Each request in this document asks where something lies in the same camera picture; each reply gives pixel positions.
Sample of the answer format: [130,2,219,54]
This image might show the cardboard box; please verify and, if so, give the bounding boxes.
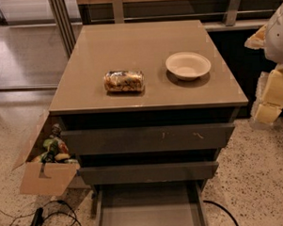
[13,111,86,196]

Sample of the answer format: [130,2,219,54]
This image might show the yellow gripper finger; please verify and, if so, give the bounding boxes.
[244,25,267,50]
[252,64,283,124]

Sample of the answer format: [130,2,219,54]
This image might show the grey top drawer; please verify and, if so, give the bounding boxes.
[61,123,234,155]

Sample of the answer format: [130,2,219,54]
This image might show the black cable right floor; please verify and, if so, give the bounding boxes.
[203,199,242,226]

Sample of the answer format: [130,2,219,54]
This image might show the white paper bowl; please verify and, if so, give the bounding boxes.
[165,52,211,81]

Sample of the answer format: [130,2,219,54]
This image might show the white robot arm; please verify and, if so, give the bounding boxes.
[244,3,283,124]

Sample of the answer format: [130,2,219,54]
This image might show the colourful toys in box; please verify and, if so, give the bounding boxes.
[32,123,78,164]

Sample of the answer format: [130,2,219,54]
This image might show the black cable left floor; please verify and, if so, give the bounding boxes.
[0,199,86,226]

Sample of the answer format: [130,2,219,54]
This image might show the black bar on floor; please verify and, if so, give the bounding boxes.
[30,208,43,226]

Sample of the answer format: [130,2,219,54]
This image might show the grey drawer cabinet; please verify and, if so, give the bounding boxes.
[44,17,253,198]

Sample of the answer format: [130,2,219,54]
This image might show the grey open bottom drawer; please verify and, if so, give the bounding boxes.
[95,182,209,226]

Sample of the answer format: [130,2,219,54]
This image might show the black cable floor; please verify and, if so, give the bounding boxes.
[203,199,242,226]
[0,199,86,226]

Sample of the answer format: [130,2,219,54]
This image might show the grey middle drawer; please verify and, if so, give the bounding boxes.
[79,161,219,185]

